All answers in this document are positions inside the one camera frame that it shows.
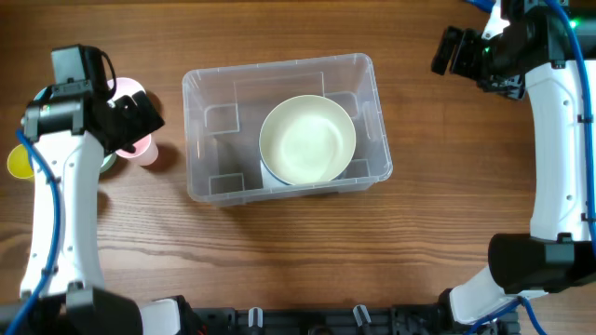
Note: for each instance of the light blue bowl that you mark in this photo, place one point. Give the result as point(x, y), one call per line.
point(39, 93)

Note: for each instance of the pink cup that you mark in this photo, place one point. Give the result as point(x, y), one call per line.
point(146, 152)

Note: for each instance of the clear plastic storage bin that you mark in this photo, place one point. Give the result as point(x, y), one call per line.
point(224, 109)

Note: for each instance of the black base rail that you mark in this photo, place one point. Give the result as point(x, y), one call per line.
point(416, 319)

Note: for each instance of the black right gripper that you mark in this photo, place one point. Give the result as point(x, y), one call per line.
point(464, 53)

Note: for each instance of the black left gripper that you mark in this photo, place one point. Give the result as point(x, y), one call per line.
point(137, 117)

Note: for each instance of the pink bowl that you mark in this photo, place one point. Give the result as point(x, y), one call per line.
point(124, 87)

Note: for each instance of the mint green bowl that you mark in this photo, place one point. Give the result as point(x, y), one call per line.
point(108, 162)

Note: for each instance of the cream plate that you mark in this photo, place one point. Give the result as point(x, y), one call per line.
point(307, 139)

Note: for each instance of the yellow cup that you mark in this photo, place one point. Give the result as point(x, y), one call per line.
point(18, 164)

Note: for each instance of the white label in bin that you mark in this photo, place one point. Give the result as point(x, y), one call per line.
point(269, 179)

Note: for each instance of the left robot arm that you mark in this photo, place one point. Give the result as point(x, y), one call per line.
point(62, 292)

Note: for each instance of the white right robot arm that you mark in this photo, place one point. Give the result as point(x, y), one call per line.
point(543, 51)

